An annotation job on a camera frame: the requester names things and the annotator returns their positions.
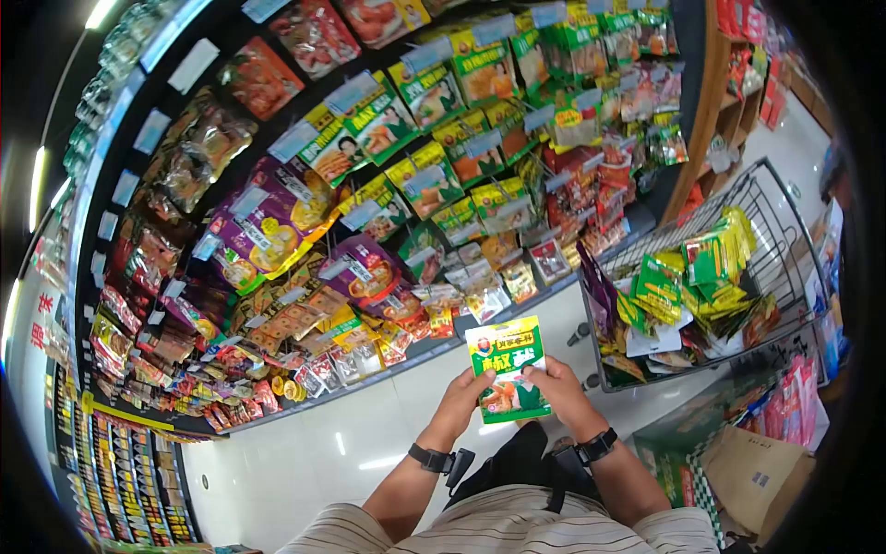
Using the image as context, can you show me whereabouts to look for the black wrist band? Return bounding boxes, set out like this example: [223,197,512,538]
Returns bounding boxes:
[407,442,477,490]
[552,427,619,480]

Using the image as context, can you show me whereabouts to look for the brown cardboard box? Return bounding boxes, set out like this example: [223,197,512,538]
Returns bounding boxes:
[699,424,818,548]

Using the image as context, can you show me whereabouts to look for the metal wire shopping cart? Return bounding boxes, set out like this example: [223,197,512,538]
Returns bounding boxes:
[566,157,833,393]

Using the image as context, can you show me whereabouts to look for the person's legs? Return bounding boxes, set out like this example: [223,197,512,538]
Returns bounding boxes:
[443,420,605,515]

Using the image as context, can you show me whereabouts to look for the row of red packets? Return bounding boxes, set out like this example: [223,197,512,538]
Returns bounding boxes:
[734,355,822,448]

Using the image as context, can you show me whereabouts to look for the green printed carton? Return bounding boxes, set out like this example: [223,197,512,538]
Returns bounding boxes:
[632,409,729,515]

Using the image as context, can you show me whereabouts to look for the pile of packets in cart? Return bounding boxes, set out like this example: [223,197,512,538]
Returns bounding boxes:
[579,205,782,386]

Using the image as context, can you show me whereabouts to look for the person's right hand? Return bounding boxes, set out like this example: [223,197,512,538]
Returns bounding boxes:
[522,356,611,444]

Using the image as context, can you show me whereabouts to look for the person's body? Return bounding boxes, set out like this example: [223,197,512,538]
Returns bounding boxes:
[275,483,722,554]

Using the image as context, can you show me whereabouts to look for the full wooden shop shelf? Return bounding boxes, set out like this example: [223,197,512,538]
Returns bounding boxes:
[661,0,836,224]

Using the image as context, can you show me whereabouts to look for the person's left hand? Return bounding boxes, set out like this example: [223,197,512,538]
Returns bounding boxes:
[417,369,497,455]

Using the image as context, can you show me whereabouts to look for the green seasoning packet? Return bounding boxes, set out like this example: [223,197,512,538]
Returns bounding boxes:
[465,316,554,425]

